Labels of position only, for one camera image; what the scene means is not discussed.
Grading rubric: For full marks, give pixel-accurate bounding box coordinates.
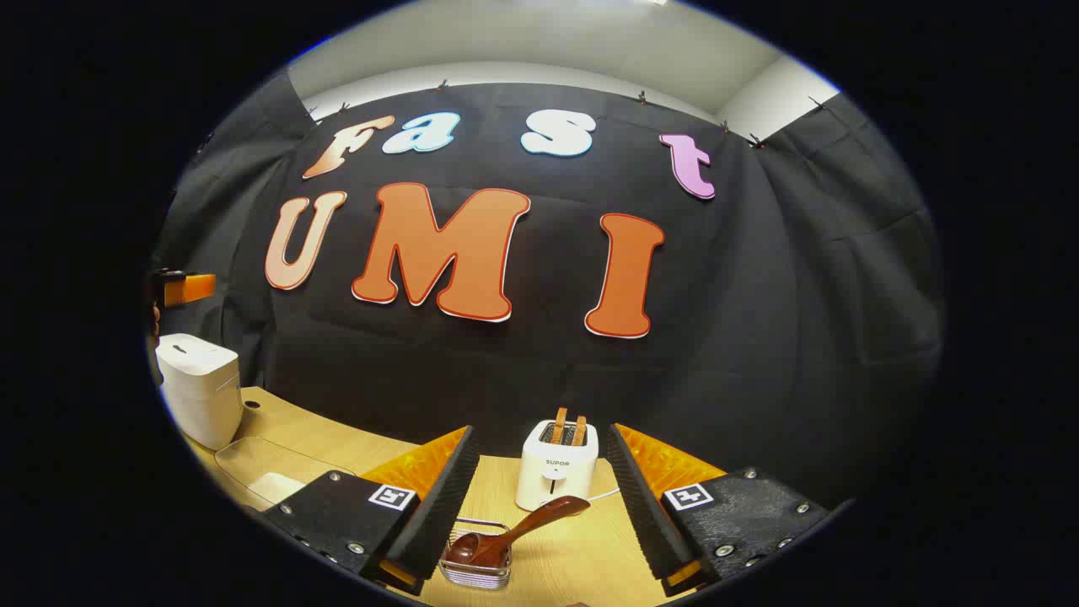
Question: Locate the brown wooden spoon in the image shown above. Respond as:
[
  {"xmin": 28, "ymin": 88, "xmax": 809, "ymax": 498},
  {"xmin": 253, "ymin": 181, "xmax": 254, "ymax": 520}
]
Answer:
[{"xmin": 444, "ymin": 496, "xmax": 593, "ymax": 567}]

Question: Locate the white toaster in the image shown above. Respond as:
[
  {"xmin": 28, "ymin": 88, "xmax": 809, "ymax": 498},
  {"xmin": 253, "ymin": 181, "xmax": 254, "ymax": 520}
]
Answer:
[{"xmin": 515, "ymin": 419, "xmax": 599, "ymax": 513}]

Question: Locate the clear plastic container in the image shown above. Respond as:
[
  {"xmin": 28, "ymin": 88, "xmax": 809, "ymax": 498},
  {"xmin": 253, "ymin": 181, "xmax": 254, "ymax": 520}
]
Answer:
[{"xmin": 214, "ymin": 437, "xmax": 359, "ymax": 511}]

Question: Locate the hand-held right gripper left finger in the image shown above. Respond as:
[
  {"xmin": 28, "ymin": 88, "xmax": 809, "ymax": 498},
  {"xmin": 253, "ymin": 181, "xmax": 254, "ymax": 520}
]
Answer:
[{"xmin": 261, "ymin": 424, "xmax": 481, "ymax": 598}]

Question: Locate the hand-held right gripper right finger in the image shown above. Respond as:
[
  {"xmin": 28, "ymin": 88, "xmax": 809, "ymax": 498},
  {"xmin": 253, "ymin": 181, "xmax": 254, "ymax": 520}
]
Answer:
[{"xmin": 607, "ymin": 423, "xmax": 831, "ymax": 598}]

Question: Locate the black backdrop cloth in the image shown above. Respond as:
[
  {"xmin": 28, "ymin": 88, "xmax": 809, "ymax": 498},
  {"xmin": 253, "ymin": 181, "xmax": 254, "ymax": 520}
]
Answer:
[{"xmin": 152, "ymin": 67, "xmax": 945, "ymax": 511}]

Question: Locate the metal wire chopstick holder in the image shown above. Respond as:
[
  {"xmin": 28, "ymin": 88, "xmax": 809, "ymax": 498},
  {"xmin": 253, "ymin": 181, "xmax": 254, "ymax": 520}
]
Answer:
[{"xmin": 438, "ymin": 518, "xmax": 513, "ymax": 589}]

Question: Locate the white rice cooker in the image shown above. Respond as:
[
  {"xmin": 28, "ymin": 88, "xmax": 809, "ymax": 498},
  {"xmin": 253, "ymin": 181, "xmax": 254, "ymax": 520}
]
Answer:
[{"xmin": 156, "ymin": 333, "xmax": 244, "ymax": 452}]

